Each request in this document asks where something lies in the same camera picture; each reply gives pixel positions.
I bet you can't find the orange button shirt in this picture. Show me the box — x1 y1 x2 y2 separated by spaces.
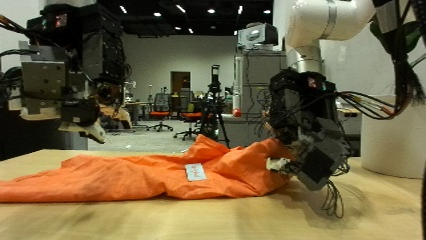
0 133 297 204

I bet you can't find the white storage box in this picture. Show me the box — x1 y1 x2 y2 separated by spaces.
338 108 363 138

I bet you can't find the low grey counter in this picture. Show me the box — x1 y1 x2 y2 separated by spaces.
218 114 273 148

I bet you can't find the white round plant pot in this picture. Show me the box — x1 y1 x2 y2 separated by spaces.
360 95 426 179

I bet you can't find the grey metal cabinet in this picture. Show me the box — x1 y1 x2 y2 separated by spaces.
234 49 290 118

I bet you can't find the grey bin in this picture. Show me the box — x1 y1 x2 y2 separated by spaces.
65 132 89 151

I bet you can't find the black panel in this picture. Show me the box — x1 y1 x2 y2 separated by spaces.
0 99 69 162

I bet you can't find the orange office chair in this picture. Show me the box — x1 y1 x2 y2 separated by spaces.
172 91 205 141
145 93 173 132

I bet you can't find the brown door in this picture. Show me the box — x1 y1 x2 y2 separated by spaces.
170 71 190 96

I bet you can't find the grey monitor box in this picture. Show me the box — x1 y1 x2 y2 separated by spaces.
237 22 280 48

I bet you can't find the right hand black cable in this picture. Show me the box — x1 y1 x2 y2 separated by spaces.
0 14 39 39

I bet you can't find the black camera tripod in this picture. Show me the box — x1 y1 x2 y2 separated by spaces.
197 64 230 148

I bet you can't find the left arm black cable bundle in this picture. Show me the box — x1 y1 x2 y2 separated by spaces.
328 0 426 121

